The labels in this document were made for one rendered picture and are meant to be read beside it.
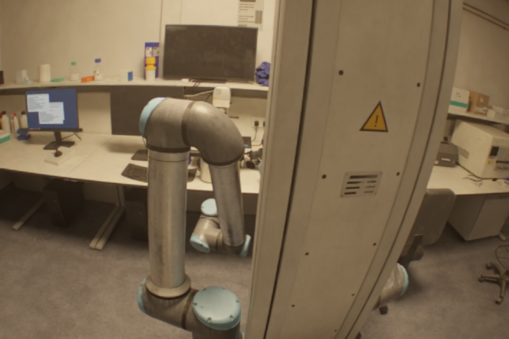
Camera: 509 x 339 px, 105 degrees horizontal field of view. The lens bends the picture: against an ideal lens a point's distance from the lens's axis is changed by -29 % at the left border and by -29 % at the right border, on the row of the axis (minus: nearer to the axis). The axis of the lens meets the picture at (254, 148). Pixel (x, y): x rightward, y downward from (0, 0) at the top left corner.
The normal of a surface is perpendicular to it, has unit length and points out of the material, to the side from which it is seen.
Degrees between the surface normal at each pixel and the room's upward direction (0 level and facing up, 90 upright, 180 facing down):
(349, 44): 90
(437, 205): 90
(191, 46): 86
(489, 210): 90
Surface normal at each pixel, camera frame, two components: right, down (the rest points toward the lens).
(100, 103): 0.04, 0.36
